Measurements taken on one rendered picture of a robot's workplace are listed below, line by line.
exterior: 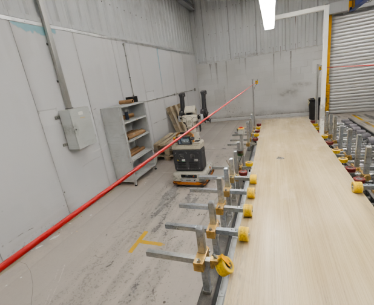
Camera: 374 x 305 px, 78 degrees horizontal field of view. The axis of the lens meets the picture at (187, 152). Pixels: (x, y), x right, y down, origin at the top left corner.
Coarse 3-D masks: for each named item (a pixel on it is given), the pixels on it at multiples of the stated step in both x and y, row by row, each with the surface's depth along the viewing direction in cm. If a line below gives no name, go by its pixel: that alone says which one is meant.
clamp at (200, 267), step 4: (208, 248) 122; (208, 252) 121; (196, 256) 116; (200, 256) 116; (204, 256) 116; (208, 256) 120; (196, 260) 113; (200, 260) 113; (204, 260) 113; (196, 264) 112; (200, 264) 111; (204, 264) 113; (196, 268) 113; (200, 268) 112; (204, 268) 113
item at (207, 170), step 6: (210, 162) 445; (204, 168) 419; (210, 168) 430; (174, 174) 417; (210, 174) 431; (174, 180) 421; (180, 180) 416; (186, 180) 412; (192, 180) 408; (198, 180) 403; (204, 180) 401
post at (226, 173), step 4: (224, 168) 181; (228, 168) 182; (224, 172) 181; (228, 172) 181; (224, 176) 182; (228, 176) 181; (228, 180) 182; (228, 184) 183; (228, 200) 188; (228, 204) 189; (228, 212) 192
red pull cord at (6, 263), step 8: (192, 128) 86; (168, 144) 67; (160, 152) 61; (136, 168) 51; (128, 176) 48; (112, 184) 44; (104, 192) 41; (96, 200) 39; (80, 208) 36; (72, 216) 34; (56, 224) 32; (64, 224) 33; (48, 232) 31; (40, 240) 30; (24, 248) 28; (32, 248) 29; (16, 256) 27; (0, 264) 26; (8, 264) 26
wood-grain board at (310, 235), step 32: (288, 128) 366; (256, 160) 251; (288, 160) 239; (320, 160) 228; (256, 192) 184; (288, 192) 178; (320, 192) 172; (352, 192) 166; (256, 224) 146; (288, 224) 142; (320, 224) 138; (352, 224) 134; (256, 256) 120; (288, 256) 118; (320, 256) 115; (352, 256) 112; (256, 288) 102; (288, 288) 100; (320, 288) 98; (352, 288) 97
